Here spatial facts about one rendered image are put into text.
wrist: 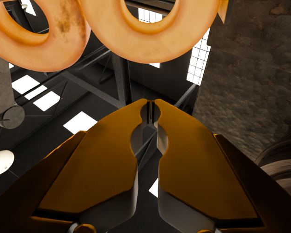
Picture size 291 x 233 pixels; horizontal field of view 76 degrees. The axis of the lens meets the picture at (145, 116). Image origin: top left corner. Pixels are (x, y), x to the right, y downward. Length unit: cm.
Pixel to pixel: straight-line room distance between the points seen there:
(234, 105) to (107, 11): 50
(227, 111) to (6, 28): 59
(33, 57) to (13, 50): 3
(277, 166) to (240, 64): 26
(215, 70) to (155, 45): 36
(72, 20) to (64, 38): 3
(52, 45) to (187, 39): 18
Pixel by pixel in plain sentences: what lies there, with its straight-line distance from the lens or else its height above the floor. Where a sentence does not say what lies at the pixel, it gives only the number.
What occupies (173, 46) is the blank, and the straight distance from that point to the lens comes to 26.
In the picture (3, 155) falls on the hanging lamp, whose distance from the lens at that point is 537.
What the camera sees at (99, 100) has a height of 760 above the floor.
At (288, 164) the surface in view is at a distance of 53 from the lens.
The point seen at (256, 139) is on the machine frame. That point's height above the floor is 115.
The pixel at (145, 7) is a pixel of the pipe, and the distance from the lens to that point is 759.
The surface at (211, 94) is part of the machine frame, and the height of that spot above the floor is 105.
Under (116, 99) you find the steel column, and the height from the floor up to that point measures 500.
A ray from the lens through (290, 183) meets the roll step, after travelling 55.
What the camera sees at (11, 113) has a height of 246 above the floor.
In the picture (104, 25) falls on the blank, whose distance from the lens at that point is 26.
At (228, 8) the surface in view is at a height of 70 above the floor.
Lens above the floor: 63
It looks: 50 degrees up
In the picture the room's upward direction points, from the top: 179 degrees clockwise
